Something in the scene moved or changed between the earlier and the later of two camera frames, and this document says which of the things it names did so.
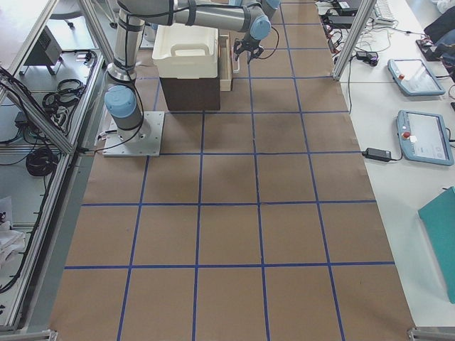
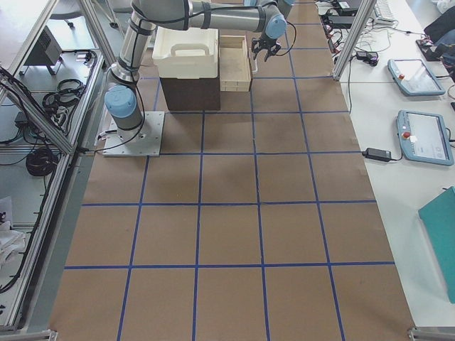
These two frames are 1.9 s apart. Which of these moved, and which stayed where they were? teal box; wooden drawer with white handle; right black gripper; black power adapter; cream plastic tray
Moved: right black gripper; wooden drawer with white handle
Stayed: black power adapter; teal box; cream plastic tray
